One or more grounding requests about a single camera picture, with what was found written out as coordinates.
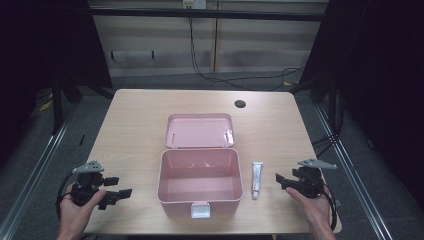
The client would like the pink plastic storage box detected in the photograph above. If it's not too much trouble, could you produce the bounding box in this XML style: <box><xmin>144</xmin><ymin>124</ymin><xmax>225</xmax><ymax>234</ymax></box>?
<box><xmin>157</xmin><ymin>112</ymin><xmax>244</xmax><ymax>220</ymax></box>

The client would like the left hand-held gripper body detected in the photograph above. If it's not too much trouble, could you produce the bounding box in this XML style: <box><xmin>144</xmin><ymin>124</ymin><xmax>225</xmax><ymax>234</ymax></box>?
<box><xmin>68</xmin><ymin>160</ymin><xmax>105</xmax><ymax>208</ymax></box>

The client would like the white wall socket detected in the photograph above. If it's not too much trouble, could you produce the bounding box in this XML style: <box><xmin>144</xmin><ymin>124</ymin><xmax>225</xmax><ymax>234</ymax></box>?
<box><xmin>182</xmin><ymin>0</ymin><xmax>208</xmax><ymax>10</ymax></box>

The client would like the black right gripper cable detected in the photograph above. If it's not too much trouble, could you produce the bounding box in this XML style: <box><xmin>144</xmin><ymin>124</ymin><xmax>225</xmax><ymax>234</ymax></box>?
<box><xmin>320</xmin><ymin>182</ymin><xmax>339</xmax><ymax>232</ymax></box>

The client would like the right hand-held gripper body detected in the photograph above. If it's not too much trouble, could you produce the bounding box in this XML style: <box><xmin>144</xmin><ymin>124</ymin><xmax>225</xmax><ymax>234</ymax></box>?
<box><xmin>291</xmin><ymin>158</ymin><xmax>338</xmax><ymax>200</ymax></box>

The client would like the white ointment tube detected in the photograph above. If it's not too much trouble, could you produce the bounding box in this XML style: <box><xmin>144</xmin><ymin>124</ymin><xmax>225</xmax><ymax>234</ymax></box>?
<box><xmin>251</xmin><ymin>161</ymin><xmax>264</xmax><ymax>201</ymax></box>

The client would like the person's right hand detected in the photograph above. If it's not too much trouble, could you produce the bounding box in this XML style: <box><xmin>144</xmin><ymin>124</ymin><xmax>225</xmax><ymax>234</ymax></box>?
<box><xmin>285</xmin><ymin>186</ymin><xmax>335</xmax><ymax>231</ymax></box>

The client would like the metal floor rail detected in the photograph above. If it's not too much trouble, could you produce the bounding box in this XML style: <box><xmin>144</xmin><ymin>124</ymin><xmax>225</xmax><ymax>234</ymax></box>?
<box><xmin>314</xmin><ymin>105</ymin><xmax>395</xmax><ymax>240</ymax></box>
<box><xmin>0</xmin><ymin>105</ymin><xmax>80</xmax><ymax>240</ymax></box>

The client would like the black floor cable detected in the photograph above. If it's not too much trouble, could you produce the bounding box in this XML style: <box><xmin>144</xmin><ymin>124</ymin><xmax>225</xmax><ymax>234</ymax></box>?
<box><xmin>188</xmin><ymin>17</ymin><xmax>305</xmax><ymax>92</ymax></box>

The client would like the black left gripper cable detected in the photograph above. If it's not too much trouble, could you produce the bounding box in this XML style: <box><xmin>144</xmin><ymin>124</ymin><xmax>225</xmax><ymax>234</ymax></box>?
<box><xmin>55</xmin><ymin>171</ymin><xmax>76</xmax><ymax>222</ymax></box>

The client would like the black curtain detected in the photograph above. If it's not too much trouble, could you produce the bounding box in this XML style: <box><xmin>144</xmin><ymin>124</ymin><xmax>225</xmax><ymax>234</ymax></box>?
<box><xmin>0</xmin><ymin>0</ymin><xmax>114</xmax><ymax>168</ymax></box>
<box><xmin>299</xmin><ymin>0</ymin><xmax>424</xmax><ymax>209</ymax></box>

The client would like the bundle of black cables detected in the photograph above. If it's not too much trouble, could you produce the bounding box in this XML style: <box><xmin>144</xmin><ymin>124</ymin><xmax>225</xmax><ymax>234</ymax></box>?
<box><xmin>311</xmin><ymin>89</ymin><xmax>344</xmax><ymax>159</ymax></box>

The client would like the person's left hand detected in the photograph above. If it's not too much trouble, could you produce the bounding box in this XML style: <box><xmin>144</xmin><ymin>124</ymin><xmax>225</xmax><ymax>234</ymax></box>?
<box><xmin>58</xmin><ymin>184</ymin><xmax>108</xmax><ymax>238</ymax></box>

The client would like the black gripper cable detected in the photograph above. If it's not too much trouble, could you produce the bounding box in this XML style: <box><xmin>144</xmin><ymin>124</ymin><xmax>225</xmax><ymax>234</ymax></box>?
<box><xmin>320</xmin><ymin>182</ymin><xmax>339</xmax><ymax>232</ymax></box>
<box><xmin>55</xmin><ymin>171</ymin><xmax>76</xmax><ymax>222</ymax></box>

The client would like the black metal crossbar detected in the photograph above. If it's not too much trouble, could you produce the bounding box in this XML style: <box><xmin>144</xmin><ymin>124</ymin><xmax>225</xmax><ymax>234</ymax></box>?
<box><xmin>89</xmin><ymin>7</ymin><xmax>330</xmax><ymax>23</ymax></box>

